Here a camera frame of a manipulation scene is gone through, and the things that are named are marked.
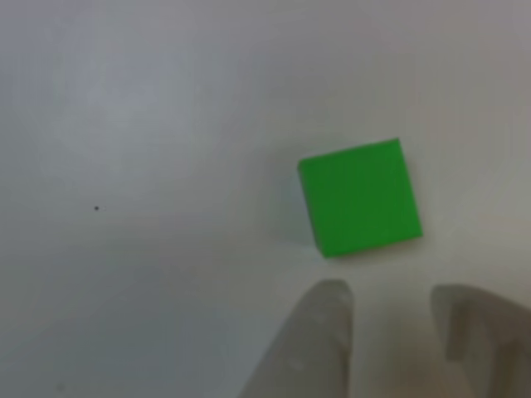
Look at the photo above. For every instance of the green cube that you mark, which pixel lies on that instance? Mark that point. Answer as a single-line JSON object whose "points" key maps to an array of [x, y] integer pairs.
{"points": [[361, 199]]}

